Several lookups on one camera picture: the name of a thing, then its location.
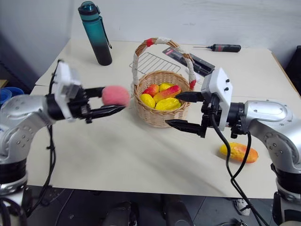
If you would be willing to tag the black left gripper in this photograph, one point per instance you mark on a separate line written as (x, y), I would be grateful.
(78, 106)

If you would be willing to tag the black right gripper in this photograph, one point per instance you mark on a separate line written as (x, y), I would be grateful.
(209, 110)

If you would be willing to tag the pink peach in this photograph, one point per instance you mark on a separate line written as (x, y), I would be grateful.
(115, 96)

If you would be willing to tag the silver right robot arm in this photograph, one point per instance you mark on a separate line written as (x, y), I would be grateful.
(270, 122)

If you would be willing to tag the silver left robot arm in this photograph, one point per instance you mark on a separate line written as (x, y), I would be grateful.
(21, 122)

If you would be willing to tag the large yellow mango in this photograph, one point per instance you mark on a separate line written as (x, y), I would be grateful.
(167, 104)

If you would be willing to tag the long red yellow mango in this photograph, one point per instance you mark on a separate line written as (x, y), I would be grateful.
(167, 92)

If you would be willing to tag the yellow fruit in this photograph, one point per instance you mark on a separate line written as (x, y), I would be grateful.
(165, 86)

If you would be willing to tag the yellow lemon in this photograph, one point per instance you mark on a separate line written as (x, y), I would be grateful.
(147, 100)

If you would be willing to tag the small red yellow mango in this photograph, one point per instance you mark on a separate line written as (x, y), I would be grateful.
(150, 90)

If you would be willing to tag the black tool package red label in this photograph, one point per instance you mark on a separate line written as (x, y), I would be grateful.
(200, 63)

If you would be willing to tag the orange yellow mango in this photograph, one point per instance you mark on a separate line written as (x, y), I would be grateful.
(237, 153)

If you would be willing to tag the teal water bottle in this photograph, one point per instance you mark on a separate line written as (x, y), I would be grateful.
(97, 35)

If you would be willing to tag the black electric screwdriver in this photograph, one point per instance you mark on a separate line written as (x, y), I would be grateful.
(223, 47)

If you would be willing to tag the blue coiled object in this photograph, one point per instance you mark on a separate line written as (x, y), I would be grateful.
(9, 95)

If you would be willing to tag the white shoe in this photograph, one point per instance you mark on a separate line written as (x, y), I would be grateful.
(242, 207)

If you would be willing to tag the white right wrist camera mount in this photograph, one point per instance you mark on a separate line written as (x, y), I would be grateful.
(219, 91)

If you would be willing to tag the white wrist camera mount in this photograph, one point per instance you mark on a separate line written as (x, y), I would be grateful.
(219, 91)
(67, 80)

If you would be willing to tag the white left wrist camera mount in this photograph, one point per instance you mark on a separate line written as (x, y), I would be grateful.
(67, 80)

